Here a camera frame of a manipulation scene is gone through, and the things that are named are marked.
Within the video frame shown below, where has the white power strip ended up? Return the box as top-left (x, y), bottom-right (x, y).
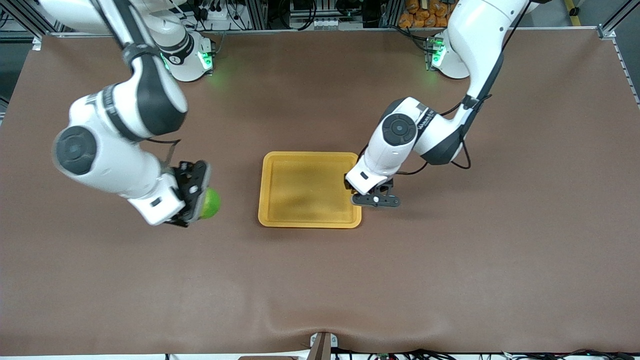
top-left (192, 0), bottom-right (232, 23)

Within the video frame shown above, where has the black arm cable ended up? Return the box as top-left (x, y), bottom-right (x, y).
top-left (397, 0), bottom-right (531, 176)
top-left (145, 137), bottom-right (182, 171)

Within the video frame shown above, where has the yellow plastic tray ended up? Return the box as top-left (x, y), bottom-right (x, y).
top-left (258, 151), bottom-right (362, 229)

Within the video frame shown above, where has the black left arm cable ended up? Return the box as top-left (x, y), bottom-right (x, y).
top-left (397, 0), bottom-right (531, 176)

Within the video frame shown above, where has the green apple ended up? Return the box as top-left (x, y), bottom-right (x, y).
top-left (200, 187), bottom-right (222, 220)

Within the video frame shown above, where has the orange snack bags pile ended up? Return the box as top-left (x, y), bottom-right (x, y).
top-left (398, 0), bottom-right (453, 29)

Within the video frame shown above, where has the aluminium frame post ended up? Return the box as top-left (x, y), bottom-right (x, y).
top-left (597, 0), bottom-right (640, 41)
top-left (0, 0), bottom-right (43, 51)

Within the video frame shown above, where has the aluminium table edge rail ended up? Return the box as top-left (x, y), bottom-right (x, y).
top-left (42, 27), bottom-right (616, 38)

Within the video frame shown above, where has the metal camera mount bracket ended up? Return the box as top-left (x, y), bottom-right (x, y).
top-left (309, 331), bottom-right (339, 360)

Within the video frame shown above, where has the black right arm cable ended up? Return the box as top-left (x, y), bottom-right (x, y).
top-left (145, 137), bottom-right (182, 171)

